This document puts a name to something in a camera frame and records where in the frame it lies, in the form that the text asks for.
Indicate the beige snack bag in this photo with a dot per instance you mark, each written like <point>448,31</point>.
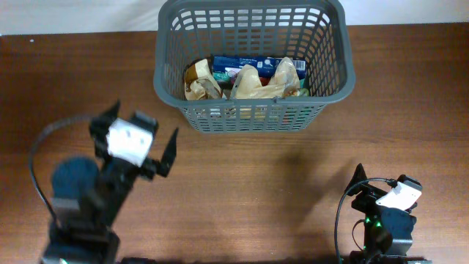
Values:
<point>199,83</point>

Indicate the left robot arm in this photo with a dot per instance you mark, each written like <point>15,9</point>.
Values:
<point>87,197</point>

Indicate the grey plastic shopping basket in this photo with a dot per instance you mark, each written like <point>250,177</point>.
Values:
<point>312,31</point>

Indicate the green lid glass jar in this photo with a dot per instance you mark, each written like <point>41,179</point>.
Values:
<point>302,92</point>

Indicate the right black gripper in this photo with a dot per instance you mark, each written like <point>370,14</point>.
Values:
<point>371,196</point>

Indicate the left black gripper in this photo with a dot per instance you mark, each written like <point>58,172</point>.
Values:
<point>149,169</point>

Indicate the blue tissue pack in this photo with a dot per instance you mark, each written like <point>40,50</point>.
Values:
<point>226,68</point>

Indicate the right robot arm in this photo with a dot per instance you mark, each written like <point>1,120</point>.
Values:
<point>388,223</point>

